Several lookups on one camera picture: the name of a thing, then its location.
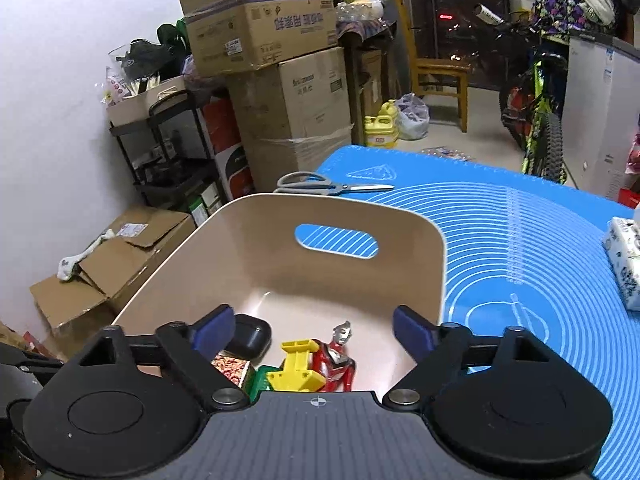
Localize red speckled box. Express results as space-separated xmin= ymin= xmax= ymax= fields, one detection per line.
xmin=211 ymin=354 xmax=253 ymax=392

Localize yellow plastic toy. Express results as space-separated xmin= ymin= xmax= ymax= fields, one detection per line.
xmin=266 ymin=340 xmax=326 ymax=393

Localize wooden chair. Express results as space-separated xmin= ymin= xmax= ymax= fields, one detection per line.
xmin=395 ymin=0 xmax=472 ymax=133

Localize clear plastic packet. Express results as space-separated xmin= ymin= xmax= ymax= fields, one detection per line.
xmin=420 ymin=146 xmax=476 ymax=163

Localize clear plastic bag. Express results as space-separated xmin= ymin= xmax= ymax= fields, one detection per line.
xmin=395 ymin=92 xmax=431 ymax=141

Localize black earbuds case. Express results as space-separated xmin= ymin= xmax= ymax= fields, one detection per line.
xmin=222 ymin=313 xmax=272 ymax=362

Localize taped cardboard box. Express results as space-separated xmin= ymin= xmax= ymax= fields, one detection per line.
xmin=175 ymin=0 xmax=338 ymax=78

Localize white chest freezer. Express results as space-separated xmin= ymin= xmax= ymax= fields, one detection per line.
xmin=562 ymin=30 xmax=640 ymax=201

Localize red printed bag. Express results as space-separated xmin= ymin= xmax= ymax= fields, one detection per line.
xmin=0 ymin=317 xmax=66 ymax=363

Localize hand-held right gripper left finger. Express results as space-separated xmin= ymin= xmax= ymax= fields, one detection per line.
xmin=75 ymin=304 xmax=251 ymax=411

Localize red silver figure toy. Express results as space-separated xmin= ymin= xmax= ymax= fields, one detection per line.
xmin=310 ymin=320 xmax=358 ymax=393

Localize wooden table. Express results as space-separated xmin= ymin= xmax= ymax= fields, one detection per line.
xmin=336 ymin=7 xmax=401 ymax=147

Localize green black bicycle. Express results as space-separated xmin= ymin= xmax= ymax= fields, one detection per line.
xmin=475 ymin=2 xmax=571 ymax=183

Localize colorful patterned garment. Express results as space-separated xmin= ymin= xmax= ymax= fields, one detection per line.
xmin=531 ymin=0 xmax=591 ymax=41

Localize black utility cart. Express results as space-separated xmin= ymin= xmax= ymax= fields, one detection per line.
xmin=109 ymin=89 xmax=228 ymax=211

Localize tall cardboard box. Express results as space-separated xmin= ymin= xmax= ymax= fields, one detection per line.
xmin=227 ymin=46 xmax=353 ymax=193

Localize blue silicone mat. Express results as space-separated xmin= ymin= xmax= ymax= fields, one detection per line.
xmin=274 ymin=145 xmax=640 ymax=480

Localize grey scissors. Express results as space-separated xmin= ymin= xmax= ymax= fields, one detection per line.
xmin=272 ymin=171 xmax=396 ymax=197

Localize beige plastic basin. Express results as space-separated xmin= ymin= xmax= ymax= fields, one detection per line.
xmin=111 ymin=192 xmax=446 ymax=396

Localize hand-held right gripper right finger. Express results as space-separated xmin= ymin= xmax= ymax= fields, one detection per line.
xmin=382 ymin=304 xmax=556 ymax=408

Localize red white box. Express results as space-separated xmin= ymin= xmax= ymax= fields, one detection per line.
xmin=202 ymin=96 xmax=256 ymax=201

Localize white sock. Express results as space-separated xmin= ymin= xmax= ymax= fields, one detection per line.
xmin=57 ymin=229 xmax=116 ymax=282

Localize dark green bag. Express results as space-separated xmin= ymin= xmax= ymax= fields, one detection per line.
xmin=122 ymin=22 xmax=193 ymax=81

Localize green toy piece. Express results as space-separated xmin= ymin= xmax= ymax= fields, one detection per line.
xmin=249 ymin=365 xmax=277 ymax=401

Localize white paper bag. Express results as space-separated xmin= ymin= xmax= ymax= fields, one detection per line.
xmin=106 ymin=74 xmax=188 ymax=128

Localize white tissue pack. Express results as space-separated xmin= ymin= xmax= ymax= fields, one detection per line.
xmin=601 ymin=216 xmax=640 ymax=312

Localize green box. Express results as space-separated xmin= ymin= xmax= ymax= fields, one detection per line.
xmin=189 ymin=180 xmax=223 ymax=226

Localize yellow plastic jug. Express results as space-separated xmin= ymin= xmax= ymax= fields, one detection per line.
xmin=363 ymin=101 xmax=401 ymax=149

